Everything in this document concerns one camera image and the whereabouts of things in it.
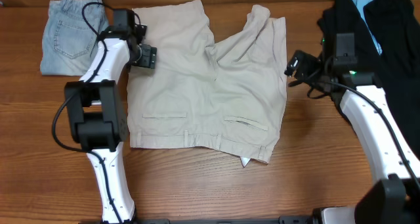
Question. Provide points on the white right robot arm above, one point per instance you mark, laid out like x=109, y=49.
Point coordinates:
x=358, y=96

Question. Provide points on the black garment pile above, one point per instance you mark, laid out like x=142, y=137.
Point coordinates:
x=386, y=36

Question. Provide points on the folded light blue jeans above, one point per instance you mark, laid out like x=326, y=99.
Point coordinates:
x=69, y=40

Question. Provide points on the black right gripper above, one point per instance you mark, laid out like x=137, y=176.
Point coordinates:
x=308, y=63

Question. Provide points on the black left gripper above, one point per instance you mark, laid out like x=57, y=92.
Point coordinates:
x=149, y=56

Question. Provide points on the beige cotton shorts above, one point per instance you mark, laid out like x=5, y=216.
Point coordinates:
x=228, y=96

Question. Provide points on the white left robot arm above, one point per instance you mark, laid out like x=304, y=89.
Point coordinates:
x=98, y=122

